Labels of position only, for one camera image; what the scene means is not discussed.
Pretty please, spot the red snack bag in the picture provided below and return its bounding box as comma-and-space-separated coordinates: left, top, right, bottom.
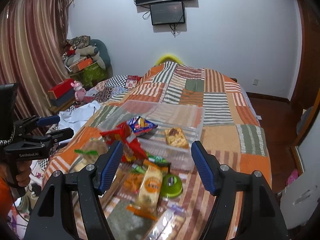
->
100, 122, 148, 163

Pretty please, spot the green jelly cup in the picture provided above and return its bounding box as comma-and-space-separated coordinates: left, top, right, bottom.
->
160, 174, 183, 198

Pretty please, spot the green pea snack bag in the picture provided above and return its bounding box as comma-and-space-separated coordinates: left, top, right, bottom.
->
146, 152, 171, 167

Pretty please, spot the clear bag green label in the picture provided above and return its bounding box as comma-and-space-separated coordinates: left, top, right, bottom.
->
69, 139, 108, 173

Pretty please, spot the orange fried snack bag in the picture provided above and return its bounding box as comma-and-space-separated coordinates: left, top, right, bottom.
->
123, 172, 144, 193

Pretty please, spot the clear cracker package white label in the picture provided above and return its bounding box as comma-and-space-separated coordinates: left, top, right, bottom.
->
144, 205, 186, 240

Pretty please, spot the left hand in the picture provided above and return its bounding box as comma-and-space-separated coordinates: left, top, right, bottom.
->
0, 161, 32, 187

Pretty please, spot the white cloth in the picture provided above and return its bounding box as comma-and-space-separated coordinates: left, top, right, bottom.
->
58, 100, 101, 134

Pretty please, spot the red box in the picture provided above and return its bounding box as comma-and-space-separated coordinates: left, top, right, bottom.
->
47, 78, 74, 99

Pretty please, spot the pink plush toy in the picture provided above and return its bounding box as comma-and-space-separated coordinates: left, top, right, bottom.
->
71, 81, 86, 102

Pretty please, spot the white wardrobe sliding door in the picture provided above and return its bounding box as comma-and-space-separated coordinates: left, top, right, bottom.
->
280, 118, 319, 229

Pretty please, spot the striped brown curtain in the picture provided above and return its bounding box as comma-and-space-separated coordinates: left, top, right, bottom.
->
1, 0, 69, 119

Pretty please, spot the checkered patchwork quilt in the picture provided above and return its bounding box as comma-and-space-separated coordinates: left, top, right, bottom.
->
81, 75, 141, 105

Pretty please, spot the pile of clothes and boxes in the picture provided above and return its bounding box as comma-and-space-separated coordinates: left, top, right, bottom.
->
62, 35, 111, 89

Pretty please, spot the blue snack packet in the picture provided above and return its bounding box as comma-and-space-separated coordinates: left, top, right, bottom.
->
126, 116, 158, 137

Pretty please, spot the yellow noodle snack pack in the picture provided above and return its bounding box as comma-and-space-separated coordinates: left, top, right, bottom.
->
136, 166, 163, 209

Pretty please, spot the clear plastic storage bin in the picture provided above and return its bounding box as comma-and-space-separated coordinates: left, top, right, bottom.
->
93, 100, 204, 172

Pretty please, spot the patchwork striped bedspread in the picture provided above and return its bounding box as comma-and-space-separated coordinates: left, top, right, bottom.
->
43, 61, 272, 239

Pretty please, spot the wall power socket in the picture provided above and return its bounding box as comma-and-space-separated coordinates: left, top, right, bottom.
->
253, 79, 259, 86

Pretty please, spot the small black wall monitor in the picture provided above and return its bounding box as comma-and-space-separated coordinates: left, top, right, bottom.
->
150, 2, 185, 25

